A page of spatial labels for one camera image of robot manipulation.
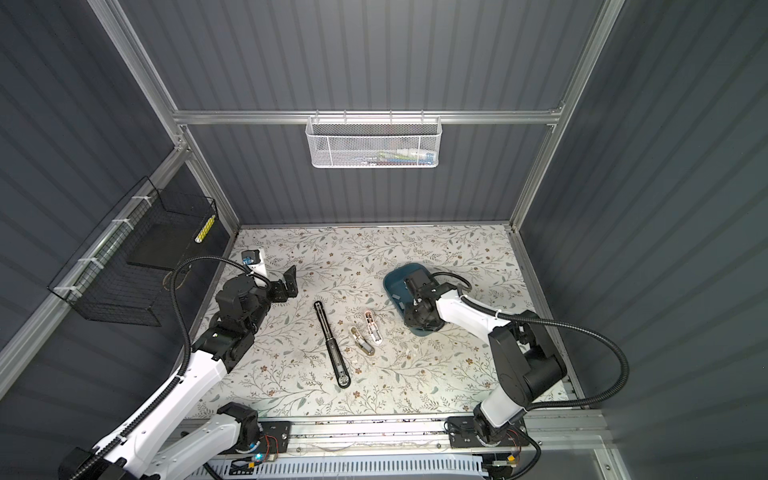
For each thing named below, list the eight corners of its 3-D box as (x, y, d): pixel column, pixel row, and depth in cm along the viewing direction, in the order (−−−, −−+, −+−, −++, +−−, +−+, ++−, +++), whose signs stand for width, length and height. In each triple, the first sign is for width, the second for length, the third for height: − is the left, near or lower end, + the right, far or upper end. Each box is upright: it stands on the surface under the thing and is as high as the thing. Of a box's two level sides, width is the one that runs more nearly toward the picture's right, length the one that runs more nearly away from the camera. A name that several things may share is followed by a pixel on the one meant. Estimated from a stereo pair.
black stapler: (340, 390, 83) (339, 387, 81) (314, 306, 100) (312, 302, 98) (351, 385, 84) (350, 382, 81) (323, 303, 101) (322, 298, 98)
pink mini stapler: (374, 345, 91) (373, 337, 87) (364, 320, 96) (363, 312, 92) (382, 342, 92) (382, 334, 87) (372, 317, 97) (371, 309, 93)
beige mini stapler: (350, 337, 93) (348, 329, 88) (355, 332, 94) (353, 324, 89) (370, 358, 88) (369, 350, 84) (375, 353, 89) (374, 345, 85)
